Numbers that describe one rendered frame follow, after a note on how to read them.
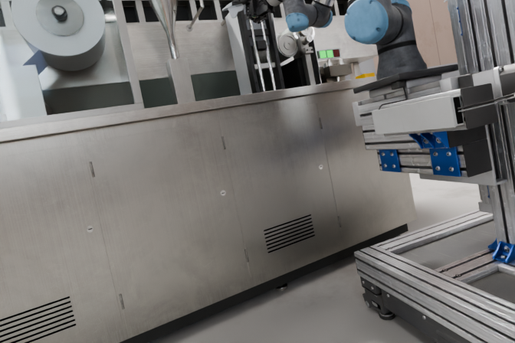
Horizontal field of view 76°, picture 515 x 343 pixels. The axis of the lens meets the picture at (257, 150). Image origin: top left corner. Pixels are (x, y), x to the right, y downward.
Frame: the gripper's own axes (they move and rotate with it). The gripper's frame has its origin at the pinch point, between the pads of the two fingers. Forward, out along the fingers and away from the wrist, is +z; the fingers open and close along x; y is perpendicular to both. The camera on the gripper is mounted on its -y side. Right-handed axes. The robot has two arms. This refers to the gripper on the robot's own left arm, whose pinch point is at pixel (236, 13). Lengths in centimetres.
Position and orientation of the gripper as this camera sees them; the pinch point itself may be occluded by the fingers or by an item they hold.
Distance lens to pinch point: 147.5
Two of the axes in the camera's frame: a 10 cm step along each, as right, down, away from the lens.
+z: -6.7, 1.0, 7.3
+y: 1.0, 9.9, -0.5
